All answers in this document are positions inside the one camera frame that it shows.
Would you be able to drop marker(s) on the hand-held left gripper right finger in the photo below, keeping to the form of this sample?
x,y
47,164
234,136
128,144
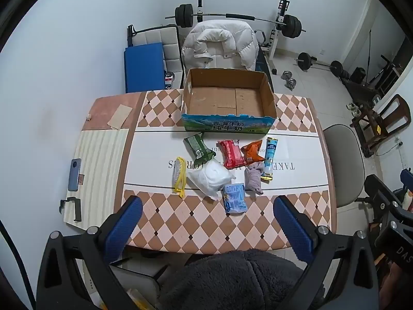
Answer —
x,y
293,229

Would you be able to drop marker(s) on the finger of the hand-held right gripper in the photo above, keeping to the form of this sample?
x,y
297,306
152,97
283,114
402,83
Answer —
x,y
382,197
407,177

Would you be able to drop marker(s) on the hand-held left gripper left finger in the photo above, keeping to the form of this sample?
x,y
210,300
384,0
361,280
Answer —
x,y
124,229

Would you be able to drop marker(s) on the purple grey sock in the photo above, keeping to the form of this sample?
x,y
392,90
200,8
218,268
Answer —
x,y
253,179

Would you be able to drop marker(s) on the light blue tissue pack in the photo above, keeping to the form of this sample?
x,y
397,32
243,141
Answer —
x,y
234,198

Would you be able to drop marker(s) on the blue white tube packet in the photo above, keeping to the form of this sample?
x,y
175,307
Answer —
x,y
270,158

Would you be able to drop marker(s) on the orange snack packet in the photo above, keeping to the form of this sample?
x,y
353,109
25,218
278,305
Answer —
x,y
252,151

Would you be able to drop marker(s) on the red snack packet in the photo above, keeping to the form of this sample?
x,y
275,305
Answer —
x,y
231,155

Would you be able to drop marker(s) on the white cotton plastic bag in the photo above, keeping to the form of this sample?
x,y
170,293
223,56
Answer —
x,y
211,177

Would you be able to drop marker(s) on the green snack packet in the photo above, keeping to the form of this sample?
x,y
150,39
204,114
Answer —
x,y
198,147

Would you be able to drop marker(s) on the cardboard box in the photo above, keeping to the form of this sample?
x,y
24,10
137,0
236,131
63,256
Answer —
x,y
222,101

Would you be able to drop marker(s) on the black clamp holder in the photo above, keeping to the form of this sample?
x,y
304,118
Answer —
x,y
76,210

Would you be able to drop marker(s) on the yellow tag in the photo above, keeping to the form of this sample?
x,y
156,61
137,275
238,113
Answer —
x,y
378,130

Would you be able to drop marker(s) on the grey round chair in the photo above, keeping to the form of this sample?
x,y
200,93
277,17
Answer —
x,y
342,148

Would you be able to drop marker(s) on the cream striped mat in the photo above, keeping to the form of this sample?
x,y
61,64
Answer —
x,y
100,168

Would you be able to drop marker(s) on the dark wooden chair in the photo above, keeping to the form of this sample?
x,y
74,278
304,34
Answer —
x,y
371,119

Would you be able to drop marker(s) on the blue grey phone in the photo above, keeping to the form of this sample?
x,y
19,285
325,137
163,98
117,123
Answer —
x,y
75,174

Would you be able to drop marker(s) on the grey fleece clothing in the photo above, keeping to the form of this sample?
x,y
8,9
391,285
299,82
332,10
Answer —
x,y
238,281

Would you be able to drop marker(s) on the pair of white shoes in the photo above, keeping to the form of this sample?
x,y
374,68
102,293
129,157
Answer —
x,y
354,109

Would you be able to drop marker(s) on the black exercise machine base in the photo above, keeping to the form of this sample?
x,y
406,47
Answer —
x,y
359,92

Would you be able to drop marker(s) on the black folding scooter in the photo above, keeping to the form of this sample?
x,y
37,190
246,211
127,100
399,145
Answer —
x,y
385,74

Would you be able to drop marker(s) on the tan paper card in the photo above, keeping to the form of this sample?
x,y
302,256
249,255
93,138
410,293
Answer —
x,y
120,116

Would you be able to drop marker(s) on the black box speaker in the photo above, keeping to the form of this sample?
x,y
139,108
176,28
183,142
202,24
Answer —
x,y
357,75

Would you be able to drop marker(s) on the pink brown cloth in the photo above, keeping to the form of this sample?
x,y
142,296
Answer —
x,y
103,106

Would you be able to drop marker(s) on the thin black pole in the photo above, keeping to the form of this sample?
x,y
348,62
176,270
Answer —
x,y
368,51

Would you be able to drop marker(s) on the small black barbell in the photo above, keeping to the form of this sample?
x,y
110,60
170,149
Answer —
x,y
305,60

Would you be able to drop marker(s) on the red white small box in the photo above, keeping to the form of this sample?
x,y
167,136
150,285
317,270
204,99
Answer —
x,y
168,79

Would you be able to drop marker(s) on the blue folded mat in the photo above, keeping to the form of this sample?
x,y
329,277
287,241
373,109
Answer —
x,y
143,67

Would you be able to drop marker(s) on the white quilted chair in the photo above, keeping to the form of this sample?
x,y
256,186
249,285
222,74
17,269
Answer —
x,y
169,46

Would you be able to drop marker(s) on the white down jacket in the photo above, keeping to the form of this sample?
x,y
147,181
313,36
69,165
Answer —
x,y
219,35

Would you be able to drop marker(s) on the large black barbell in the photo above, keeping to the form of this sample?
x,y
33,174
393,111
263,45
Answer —
x,y
184,15

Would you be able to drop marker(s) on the black metal frame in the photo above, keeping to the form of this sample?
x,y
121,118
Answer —
x,y
130,35

